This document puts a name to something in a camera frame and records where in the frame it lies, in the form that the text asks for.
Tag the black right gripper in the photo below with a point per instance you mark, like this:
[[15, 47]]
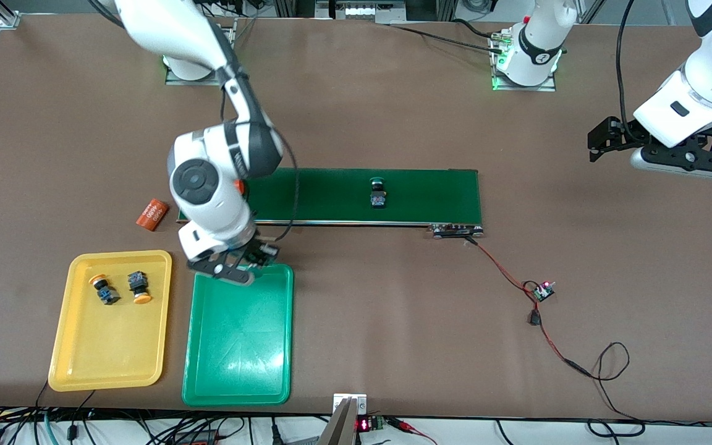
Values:
[[258, 250]]

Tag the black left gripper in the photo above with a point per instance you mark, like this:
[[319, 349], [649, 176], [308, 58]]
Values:
[[627, 133]]

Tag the yellow push button switch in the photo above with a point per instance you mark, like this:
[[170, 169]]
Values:
[[139, 287], [104, 289]]

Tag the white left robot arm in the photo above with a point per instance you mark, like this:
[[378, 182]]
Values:
[[696, 105]]

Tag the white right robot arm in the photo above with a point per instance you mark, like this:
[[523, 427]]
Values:
[[207, 204]]

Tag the green conveyor belt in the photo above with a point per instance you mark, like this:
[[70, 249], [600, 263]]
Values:
[[331, 194]]

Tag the green plastic tray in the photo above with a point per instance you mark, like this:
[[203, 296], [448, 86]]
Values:
[[238, 346]]

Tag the small motor controller board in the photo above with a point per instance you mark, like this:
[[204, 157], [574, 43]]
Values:
[[542, 290]]

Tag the yellow plastic tray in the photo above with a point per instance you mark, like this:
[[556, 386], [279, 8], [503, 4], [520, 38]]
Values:
[[102, 346]]

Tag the small red digit display module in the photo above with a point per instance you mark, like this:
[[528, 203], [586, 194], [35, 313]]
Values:
[[365, 424]]

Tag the red clip lead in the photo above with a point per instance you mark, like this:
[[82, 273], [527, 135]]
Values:
[[405, 425]]

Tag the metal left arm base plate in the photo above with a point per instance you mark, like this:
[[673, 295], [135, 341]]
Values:
[[526, 88]]

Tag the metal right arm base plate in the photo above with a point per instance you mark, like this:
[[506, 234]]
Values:
[[192, 81]]

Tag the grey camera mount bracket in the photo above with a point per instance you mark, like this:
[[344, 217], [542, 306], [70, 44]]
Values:
[[343, 426]]

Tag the silver metal rack frame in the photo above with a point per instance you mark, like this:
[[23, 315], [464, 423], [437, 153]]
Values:
[[331, 12]]

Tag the aluminium corner bracket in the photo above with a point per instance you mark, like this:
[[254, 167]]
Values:
[[8, 18]]

